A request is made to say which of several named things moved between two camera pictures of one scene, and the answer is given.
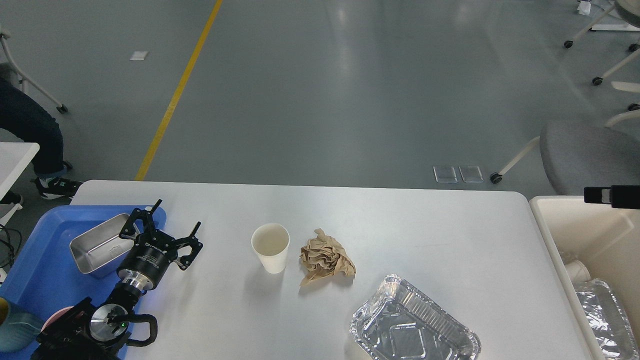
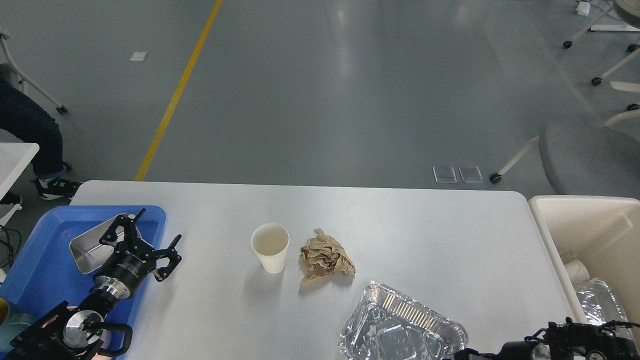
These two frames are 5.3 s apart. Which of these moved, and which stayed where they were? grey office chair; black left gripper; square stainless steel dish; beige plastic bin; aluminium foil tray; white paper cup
Moved: aluminium foil tray; black left gripper
Stayed: square stainless steel dish; grey office chair; beige plastic bin; white paper cup
